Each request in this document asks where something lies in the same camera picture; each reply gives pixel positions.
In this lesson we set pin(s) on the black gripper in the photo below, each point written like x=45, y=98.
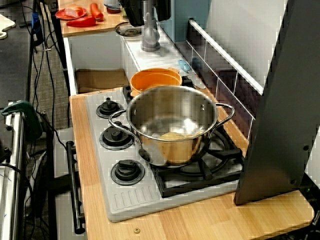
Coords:
x=133, y=12

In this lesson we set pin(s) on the orange plastic toy pot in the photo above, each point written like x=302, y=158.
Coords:
x=155, y=80

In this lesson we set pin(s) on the stainless steel cooking pot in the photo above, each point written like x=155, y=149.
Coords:
x=155, y=110

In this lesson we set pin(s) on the green can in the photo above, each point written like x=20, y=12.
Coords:
x=124, y=15

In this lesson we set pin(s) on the grey blue bowl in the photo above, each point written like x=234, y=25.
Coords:
x=111, y=3

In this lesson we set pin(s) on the grey toy faucet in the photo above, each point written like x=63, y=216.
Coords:
x=150, y=37

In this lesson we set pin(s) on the orange toy sausage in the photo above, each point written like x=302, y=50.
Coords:
x=96, y=11

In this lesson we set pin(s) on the red toy pepper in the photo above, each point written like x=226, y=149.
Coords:
x=82, y=22

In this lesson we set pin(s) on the teal box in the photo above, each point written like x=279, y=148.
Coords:
x=185, y=22

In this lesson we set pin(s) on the white sink cabinet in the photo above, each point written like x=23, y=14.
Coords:
x=95, y=52

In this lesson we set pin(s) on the pink toy ham slice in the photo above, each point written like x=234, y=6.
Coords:
x=72, y=12

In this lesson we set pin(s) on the red plastic plate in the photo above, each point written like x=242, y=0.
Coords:
x=60, y=14

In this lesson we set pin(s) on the blue spatula utensil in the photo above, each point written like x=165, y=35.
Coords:
x=184, y=66

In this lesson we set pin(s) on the brown cardboard sheet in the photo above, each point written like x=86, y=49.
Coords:
x=100, y=80

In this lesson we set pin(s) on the blue clamp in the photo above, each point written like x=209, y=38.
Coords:
x=36, y=25

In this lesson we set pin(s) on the black stove knob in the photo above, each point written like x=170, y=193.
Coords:
x=115, y=136
x=108, y=108
x=127, y=172

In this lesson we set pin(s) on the dark tile backsplash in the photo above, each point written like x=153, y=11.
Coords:
x=225, y=75

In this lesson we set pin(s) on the white cutting board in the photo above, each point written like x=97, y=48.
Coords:
x=6, y=25

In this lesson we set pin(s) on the green clamp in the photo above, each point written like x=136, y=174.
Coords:
x=27, y=112

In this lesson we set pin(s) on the black burner grate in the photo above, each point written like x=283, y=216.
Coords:
x=207, y=172

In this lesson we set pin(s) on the black upright panel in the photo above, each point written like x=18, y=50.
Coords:
x=280, y=125

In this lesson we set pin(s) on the grey toy stove plate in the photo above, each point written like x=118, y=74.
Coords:
x=130, y=197

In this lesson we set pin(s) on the brass screw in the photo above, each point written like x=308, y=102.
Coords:
x=136, y=230

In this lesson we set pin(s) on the silver metal frame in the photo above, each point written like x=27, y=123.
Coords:
x=15, y=150

